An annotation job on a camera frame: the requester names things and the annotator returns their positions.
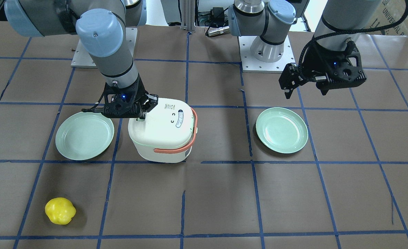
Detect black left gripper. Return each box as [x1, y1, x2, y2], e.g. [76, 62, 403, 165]
[279, 41, 367, 99]

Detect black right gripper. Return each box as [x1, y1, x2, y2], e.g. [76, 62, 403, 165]
[82, 76, 158, 121]

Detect white rice cooker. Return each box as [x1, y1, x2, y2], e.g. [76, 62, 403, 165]
[128, 98, 198, 163]

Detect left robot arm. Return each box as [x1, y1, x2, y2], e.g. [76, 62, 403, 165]
[227, 0, 408, 99]

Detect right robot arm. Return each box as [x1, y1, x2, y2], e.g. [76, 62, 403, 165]
[3, 0, 158, 120]

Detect green plate near cooker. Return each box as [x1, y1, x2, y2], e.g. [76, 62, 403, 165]
[55, 112, 114, 160]

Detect green plate far side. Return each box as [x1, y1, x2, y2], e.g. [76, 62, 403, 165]
[255, 107, 308, 154]

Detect cardboard box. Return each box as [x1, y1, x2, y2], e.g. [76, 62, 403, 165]
[366, 0, 408, 36]

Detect yellow toy bell pepper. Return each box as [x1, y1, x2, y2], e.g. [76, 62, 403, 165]
[45, 197, 77, 225]

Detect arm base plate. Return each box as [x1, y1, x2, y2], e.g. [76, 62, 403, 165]
[238, 36, 296, 73]
[71, 27, 138, 69]

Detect black cables bundle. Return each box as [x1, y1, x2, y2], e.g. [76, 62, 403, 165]
[195, 0, 239, 37]

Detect aluminium frame post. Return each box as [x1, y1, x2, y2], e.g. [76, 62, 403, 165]
[179, 0, 198, 34]

